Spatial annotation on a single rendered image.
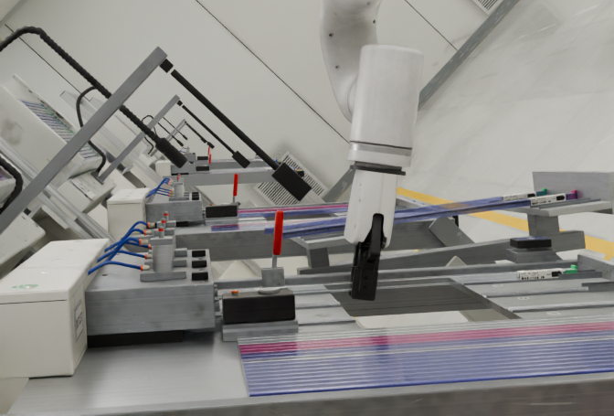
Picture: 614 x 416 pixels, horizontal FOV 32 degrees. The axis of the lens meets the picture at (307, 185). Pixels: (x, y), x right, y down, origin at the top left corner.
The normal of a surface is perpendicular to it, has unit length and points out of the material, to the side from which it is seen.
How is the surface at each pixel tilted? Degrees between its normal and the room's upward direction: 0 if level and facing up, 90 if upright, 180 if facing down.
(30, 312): 90
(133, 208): 90
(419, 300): 90
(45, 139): 90
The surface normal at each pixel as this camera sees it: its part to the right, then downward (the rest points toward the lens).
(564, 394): 0.11, 0.05
